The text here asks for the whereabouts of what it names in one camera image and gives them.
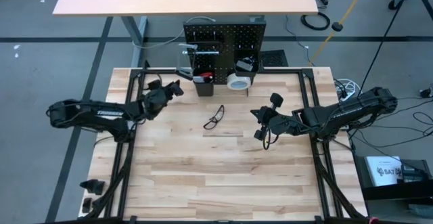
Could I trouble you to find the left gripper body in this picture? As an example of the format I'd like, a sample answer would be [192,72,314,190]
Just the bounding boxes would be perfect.
[140,79,177,120]

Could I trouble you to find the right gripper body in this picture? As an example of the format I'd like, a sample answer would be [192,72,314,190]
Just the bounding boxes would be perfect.
[254,92,307,142]

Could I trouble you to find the grey hacksaw with black handle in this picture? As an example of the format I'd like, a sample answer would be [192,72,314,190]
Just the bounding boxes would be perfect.
[175,42,199,81]

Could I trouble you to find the white tape roll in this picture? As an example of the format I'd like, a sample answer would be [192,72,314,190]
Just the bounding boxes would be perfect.
[226,72,253,91]

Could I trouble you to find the black safety glasses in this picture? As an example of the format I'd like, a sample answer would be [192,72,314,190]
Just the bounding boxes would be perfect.
[202,104,225,131]

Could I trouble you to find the dark grey rectangular block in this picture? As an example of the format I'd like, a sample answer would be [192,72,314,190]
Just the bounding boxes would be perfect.
[235,60,254,72]

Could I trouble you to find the tall black pegboard bin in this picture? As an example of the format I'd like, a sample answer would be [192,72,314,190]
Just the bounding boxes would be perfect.
[191,68,215,97]

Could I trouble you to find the black grid mat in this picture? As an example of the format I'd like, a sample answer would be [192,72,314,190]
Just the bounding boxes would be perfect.
[263,49,289,68]

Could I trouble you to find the wide black pegboard bin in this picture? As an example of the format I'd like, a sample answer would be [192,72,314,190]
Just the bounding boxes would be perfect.
[233,49,262,76]

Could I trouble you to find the black perforated pegboard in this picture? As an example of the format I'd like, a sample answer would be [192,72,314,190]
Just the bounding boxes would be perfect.
[182,20,267,98]

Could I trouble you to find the white booklet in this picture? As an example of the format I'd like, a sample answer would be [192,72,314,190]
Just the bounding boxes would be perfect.
[365,155,403,187]

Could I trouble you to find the black side table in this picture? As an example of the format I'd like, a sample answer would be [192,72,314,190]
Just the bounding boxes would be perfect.
[353,154,433,224]

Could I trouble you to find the black aluminium table frame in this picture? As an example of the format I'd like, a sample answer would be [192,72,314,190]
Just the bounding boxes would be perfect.
[79,60,369,224]

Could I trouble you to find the grey floor cable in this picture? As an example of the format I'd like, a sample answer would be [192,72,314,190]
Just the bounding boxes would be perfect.
[131,16,217,50]

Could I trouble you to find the white cable bundle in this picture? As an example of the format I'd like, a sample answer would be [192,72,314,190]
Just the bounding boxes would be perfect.
[333,78,361,102]

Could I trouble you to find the black cable coil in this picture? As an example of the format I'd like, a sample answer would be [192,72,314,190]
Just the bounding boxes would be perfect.
[300,12,331,31]

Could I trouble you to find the large black plastic bracket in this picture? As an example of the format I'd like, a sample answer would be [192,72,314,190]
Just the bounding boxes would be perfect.
[80,179,106,196]

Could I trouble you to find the black taut cable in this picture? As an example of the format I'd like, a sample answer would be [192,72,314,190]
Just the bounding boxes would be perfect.
[360,0,416,89]

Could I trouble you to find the yellow cord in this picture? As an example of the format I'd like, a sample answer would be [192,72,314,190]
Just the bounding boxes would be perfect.
[308,0,372,66]

